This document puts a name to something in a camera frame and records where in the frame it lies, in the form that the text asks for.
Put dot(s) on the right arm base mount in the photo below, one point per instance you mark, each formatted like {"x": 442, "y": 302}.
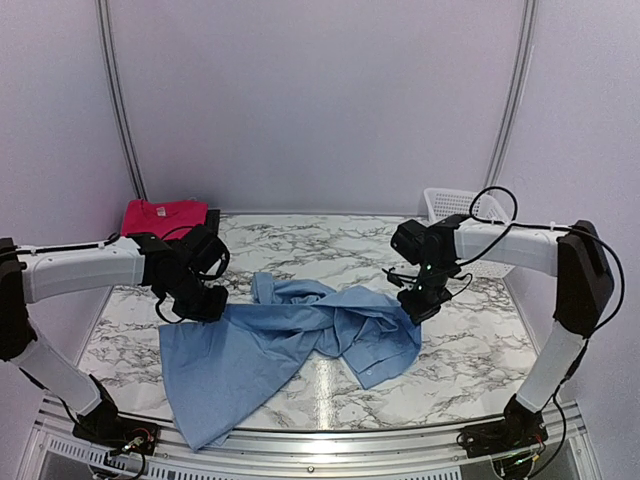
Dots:
{"x": 497, "y": 437}

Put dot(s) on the magenta t-shirt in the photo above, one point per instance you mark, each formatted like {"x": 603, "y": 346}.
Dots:
{"x": 169, "y": 220}

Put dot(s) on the left wall aluminium profile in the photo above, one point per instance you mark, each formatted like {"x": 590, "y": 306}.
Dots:
{"x": 117, "y": 98}

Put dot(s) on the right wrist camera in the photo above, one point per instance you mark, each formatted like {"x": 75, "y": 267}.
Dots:
{"x": 398, "y": 279}

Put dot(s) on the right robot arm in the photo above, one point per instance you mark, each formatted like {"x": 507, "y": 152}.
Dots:
{"x": 583, "y": 273}

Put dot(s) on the folded black garment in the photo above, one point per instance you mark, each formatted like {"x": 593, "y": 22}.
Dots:
{"x": 212, "y": 220}

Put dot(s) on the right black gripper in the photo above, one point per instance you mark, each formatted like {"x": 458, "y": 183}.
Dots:
{"x": 420, "y": 310}

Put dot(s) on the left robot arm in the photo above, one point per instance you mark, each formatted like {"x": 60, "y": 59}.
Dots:
{"x": 76, "y": 278}

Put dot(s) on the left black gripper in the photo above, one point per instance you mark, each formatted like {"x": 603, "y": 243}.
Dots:
{"x": 213, "y": 311}

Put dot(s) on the light blue shirt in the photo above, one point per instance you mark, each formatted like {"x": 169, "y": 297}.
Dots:
{"x": 215, "y": 375}

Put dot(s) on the wall aluminium profile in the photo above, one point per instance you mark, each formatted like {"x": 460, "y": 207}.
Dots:
{"x": 515, "y": 92}
{"x": 117, "y": 98}

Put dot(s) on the right wall aluminium profile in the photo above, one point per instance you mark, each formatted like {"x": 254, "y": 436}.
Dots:
{"x": 515, "y": 92}

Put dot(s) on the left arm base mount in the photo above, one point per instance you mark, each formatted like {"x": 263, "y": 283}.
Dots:
{"x": 129, "y": 436}

